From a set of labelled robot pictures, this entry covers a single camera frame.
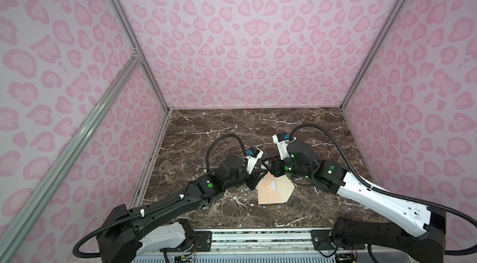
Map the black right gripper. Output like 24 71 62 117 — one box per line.
259 154 311 179

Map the peach paper envelope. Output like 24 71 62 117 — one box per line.
257 172 295 205

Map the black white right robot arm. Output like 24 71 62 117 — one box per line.
260 139 446 263

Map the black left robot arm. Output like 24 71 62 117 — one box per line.
96 155 268 263

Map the left diagonal aluminium strut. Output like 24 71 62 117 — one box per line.
1 54 141 263

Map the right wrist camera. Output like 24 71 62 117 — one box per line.
272 132 290 160

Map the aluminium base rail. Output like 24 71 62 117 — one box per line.
100 227 426 263

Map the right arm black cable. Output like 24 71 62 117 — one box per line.
289 124 477 256

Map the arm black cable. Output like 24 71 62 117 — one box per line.
289 124 477 256
71 134 248 259

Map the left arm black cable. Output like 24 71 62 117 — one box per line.
71 134 248 259

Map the right corner aluminium post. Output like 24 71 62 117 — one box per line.
340 0 408 113

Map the corner aluminium post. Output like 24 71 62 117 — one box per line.
108 0 170 113
340 0 408 113

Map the left corner aluminium post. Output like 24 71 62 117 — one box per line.
108 0 170 113

